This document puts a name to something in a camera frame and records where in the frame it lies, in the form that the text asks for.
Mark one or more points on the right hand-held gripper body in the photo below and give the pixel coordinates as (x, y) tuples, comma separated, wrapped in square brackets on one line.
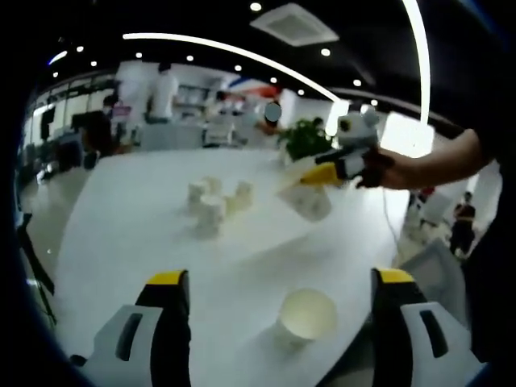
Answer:
[(356, 129)]

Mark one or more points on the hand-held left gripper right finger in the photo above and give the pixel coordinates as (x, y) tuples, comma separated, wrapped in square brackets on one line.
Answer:
[(389, 330)]

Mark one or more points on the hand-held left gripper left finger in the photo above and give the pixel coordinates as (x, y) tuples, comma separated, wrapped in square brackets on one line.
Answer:
[(169, 330)]

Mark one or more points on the green-print paper cup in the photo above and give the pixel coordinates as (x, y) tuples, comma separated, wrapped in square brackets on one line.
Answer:
[(308, 314), (310, 205)]

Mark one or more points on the cluster of paper cups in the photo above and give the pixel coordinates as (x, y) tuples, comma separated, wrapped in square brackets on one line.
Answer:
[(211, 209)]

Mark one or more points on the person's right hand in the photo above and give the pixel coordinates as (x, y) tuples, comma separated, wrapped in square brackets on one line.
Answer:
[(393, 173)]

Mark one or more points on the potted green plant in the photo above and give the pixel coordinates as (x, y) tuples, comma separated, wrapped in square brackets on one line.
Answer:
[(304, 139)]

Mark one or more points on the grey black-edged chair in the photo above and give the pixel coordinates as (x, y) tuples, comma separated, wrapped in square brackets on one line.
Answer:
[(439, 270)]

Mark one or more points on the white table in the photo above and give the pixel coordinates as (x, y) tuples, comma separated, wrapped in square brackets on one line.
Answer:
[(141, 242)]

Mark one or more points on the curved ceiling light strip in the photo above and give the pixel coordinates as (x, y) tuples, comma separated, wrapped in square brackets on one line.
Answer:
[(421, 48), (225, 46)]

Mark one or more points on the ceiling air vent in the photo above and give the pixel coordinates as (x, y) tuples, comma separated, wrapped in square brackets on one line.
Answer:
[(294, 24)]

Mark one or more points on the black tripod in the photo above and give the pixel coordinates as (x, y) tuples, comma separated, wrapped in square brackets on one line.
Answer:
[(38, 270)]

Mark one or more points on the grey counter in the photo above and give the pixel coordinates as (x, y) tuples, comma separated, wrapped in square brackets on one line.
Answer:
[(171, 137)]

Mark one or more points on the black display screen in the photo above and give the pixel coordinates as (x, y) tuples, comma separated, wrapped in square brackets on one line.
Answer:
[(48, 123)]

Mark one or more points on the red blue wall graphic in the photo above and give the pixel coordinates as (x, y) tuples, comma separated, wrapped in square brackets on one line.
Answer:
[(252, 86)]

